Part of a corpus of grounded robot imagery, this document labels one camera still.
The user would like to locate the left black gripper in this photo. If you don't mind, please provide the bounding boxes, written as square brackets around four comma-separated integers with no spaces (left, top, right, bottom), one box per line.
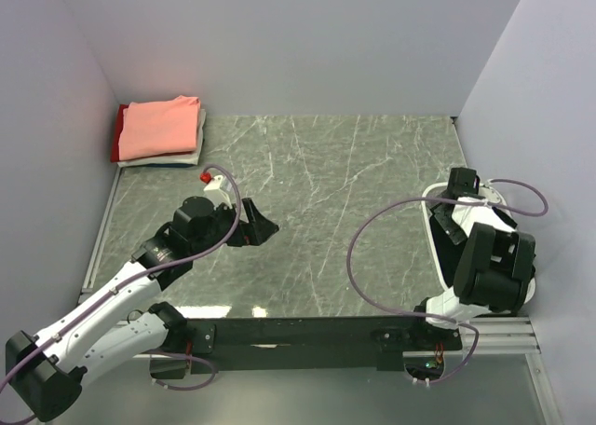
[190,197,278,255]

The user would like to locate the black t shirt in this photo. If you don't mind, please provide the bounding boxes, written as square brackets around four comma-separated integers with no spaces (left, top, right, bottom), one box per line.
[429,215,467,288]

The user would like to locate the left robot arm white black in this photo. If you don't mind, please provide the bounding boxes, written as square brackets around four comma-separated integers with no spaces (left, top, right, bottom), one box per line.
[1,197,279,422]

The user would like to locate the white perforated plastic basket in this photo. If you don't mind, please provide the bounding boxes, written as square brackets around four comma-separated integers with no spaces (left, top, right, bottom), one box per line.
[420,179,539,317]

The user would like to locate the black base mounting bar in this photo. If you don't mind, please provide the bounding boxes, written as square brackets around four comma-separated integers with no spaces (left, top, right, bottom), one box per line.
[158,316,463,372]

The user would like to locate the pink folded t shirt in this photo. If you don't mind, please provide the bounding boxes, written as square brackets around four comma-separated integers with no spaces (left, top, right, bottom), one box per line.
[118,96,201,161]

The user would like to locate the red folded t shirt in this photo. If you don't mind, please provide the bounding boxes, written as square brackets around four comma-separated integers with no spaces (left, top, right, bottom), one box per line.
[110,104,129,163]

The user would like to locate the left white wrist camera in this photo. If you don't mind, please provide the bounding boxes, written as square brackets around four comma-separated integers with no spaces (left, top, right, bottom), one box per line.
[199,172,234,208]

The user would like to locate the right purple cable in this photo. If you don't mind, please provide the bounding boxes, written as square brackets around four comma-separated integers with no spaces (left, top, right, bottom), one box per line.
[346,177,549,387]

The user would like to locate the aluminium rail frame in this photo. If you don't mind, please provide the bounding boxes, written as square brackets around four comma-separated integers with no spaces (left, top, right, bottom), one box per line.
[78,171,560,424]

